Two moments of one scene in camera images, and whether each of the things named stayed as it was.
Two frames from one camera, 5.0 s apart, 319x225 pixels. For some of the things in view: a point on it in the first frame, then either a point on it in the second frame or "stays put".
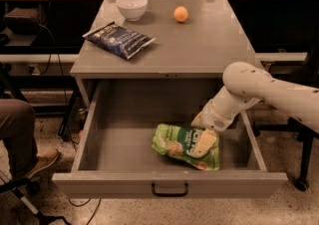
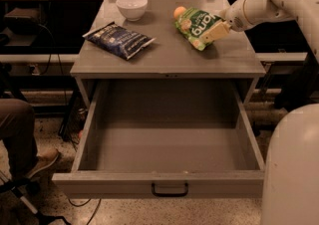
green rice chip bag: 175,141 → 192,23
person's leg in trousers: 17,130 stays put
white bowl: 132,7 stays put
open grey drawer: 114,156 stays put
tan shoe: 44,158 stays put
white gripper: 212,119 → 234,17
